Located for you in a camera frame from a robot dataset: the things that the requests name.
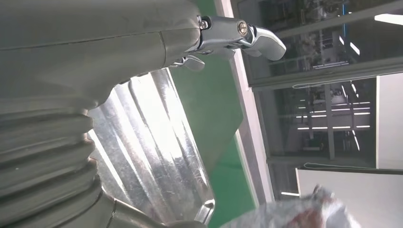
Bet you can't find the grey poly mailer package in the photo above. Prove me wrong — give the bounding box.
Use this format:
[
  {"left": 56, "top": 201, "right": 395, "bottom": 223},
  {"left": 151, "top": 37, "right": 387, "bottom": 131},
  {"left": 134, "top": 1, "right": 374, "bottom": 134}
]
[{"left": 220, "top": 185, "right": 363, "bottom": 228}]

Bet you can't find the white panel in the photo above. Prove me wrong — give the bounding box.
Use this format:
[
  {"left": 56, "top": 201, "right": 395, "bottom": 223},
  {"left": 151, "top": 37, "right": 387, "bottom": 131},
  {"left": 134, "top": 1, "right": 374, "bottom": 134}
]
[{"left": 296, "top": 163, "right": 403, "bottom": 228}]

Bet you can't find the green work table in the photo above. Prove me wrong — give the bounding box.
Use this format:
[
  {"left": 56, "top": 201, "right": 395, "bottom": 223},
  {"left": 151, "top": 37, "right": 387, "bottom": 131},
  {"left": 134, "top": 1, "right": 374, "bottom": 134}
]
[{"left": 169, "top": 0, "right": 245, "bottom": 176}]

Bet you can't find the green conveyor belt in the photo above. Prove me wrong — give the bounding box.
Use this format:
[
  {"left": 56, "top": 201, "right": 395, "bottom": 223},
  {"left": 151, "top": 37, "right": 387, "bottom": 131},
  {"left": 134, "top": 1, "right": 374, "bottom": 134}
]
[{"left": 208, "top": 132, "right": 256, "bottom": 228}]

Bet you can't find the glass partition with frames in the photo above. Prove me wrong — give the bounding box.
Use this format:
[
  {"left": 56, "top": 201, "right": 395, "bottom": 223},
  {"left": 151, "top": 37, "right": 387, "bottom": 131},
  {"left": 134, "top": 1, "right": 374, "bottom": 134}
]
[{"left": 231, "top": 0, "right": 403, "bottom": 202}]

